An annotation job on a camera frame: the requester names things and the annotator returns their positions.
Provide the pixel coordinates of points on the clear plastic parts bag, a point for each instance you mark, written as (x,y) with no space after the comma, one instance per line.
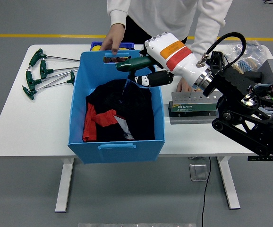
(257,50)

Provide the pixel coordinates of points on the yellow round object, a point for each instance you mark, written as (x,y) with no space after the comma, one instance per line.
(95,48)
(124,49)

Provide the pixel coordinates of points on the grey green hex key holder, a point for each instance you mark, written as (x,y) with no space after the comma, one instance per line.
(186,107)

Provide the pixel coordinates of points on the small dark blue bin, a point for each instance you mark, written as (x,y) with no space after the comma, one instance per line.
(129,45)

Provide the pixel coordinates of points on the person's right hand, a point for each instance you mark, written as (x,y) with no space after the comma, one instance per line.
(114,37)

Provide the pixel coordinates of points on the person's right forearm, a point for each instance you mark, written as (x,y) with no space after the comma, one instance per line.
(117,11)

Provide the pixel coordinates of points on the white table leg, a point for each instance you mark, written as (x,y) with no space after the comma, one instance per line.
(228,186)
(64,189)

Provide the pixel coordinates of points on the large blue plastic storage box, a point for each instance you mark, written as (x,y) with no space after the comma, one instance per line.
(139,106)

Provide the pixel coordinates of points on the tan resistor tape strip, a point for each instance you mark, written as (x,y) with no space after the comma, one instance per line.
(245,65)

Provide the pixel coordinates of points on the light blue bowl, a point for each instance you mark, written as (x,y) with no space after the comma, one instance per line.
(261,86)

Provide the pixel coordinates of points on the person's left hand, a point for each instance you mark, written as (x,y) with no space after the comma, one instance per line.
(183,87)

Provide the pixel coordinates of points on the grey foam block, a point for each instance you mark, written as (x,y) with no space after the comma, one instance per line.
(267,71)

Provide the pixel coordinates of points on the black and red cloth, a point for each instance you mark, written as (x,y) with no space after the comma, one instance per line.
(117,106)

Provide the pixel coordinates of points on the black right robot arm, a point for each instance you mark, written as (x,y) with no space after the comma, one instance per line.
(235,85)

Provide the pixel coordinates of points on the person's left forearm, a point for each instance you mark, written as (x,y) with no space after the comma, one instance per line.
(209,28)

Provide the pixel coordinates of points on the person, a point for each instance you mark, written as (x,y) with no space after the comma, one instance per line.
(164,14)

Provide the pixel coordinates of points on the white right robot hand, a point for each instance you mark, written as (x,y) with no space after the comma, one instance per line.
(174,54)

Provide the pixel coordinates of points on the black table control panel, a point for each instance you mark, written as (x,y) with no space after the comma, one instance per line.
(254,159)

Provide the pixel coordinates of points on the metal floor plate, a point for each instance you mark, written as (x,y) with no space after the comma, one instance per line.
(199,172)

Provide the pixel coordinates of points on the black power adapter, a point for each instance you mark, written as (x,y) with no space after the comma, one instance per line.
(254,75)

